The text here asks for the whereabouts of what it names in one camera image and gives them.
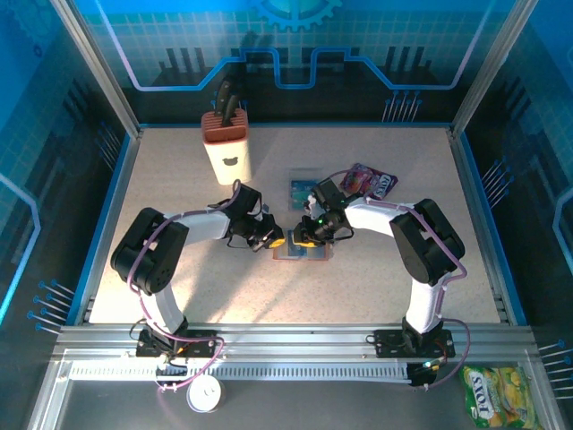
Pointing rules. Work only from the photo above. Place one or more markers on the blue credit card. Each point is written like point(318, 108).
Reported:
point(302, 186)
point(299, 249)

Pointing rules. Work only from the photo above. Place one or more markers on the green credit card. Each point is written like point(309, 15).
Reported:
point(299, 205)
point(299, 196)

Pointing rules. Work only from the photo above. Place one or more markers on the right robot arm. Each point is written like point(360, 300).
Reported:
point(427, 244)

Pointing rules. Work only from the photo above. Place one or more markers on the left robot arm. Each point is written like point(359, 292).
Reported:
point(147, 255)

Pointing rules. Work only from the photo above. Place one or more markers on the cream knife block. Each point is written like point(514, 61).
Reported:
point(226, 165)

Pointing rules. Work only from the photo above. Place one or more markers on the purple candy bag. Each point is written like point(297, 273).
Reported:
point(382, 183)

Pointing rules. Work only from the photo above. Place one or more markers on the white round lid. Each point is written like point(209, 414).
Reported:
point(203, 394)

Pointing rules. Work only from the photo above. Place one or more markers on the black electronics box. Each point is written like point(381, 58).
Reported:
point(423, 376)

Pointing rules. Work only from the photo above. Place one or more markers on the yellow green candy bag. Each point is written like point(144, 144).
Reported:
point(497, 396)

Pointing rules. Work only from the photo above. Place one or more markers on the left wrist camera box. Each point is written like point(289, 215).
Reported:
point(265, 209)

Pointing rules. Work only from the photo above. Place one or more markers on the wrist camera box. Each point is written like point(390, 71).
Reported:
point(265, 209)
point(313, 204)

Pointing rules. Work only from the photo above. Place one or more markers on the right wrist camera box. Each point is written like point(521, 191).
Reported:
point(313, 204)

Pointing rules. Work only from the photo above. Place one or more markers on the aluminium cross rail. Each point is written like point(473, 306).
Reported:
point(291, 338)

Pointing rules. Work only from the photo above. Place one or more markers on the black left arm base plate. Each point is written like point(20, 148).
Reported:
point(201, 345)

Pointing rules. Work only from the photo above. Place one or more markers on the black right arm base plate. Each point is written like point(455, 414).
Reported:
point(389, 344)

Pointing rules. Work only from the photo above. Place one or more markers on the aluminium frame post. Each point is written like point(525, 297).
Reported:
point(96, 67)
point(492, 67)

